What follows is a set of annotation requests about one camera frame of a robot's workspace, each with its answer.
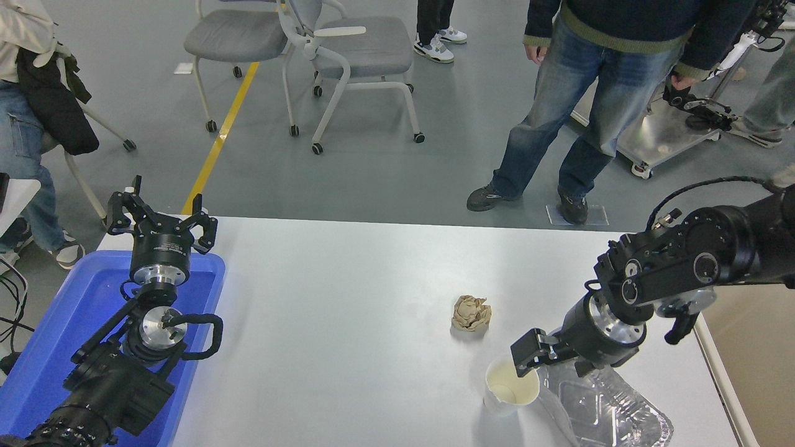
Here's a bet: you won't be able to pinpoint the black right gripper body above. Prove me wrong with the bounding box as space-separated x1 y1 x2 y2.
559 298 629 368

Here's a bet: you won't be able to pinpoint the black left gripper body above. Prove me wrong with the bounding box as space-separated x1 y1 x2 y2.
130 223 193 274

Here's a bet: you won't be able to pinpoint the white paper cup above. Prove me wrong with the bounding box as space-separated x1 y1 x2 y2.
483 355 541 417

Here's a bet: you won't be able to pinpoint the crumpled foil tray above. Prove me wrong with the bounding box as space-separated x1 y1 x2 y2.
537 360 675 447

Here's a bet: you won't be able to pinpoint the white-legged wheeled chair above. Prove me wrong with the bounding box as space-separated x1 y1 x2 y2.
37 102 137 227

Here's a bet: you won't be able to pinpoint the crumpled tan paper ball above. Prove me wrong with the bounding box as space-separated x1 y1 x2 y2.
452 296 493 333

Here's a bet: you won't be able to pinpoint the small white table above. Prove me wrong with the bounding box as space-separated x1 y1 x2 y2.
0 179 42 238

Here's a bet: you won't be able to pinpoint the blue plastic tray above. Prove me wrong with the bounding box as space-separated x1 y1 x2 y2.
0 250 226 447

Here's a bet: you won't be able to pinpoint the clear floor plate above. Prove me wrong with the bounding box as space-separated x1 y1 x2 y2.
545 204 609 227

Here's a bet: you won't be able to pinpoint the black draped jacket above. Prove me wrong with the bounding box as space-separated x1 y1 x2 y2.
17 47 100 156

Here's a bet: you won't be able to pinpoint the seated person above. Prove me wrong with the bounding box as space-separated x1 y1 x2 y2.
0 0 88 271

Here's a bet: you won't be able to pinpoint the large pale bin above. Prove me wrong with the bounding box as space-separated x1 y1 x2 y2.
693 289 795 447

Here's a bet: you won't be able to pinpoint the grey armless wheeled chair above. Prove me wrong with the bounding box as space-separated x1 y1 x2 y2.
184 0 300 137

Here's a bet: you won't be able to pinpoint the metal wheeled cart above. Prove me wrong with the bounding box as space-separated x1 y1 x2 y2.
570 78 740 179

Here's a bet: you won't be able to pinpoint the grey wheeled chair with armrest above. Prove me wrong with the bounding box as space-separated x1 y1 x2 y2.
278 0 426 155

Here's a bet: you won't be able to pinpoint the standing person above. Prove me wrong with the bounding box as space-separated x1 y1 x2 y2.
466 0 758 225

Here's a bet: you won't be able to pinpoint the walking person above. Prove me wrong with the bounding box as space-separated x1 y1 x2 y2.
413 0 468 65

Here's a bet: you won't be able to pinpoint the black cables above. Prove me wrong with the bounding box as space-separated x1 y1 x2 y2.
0 256 30 373

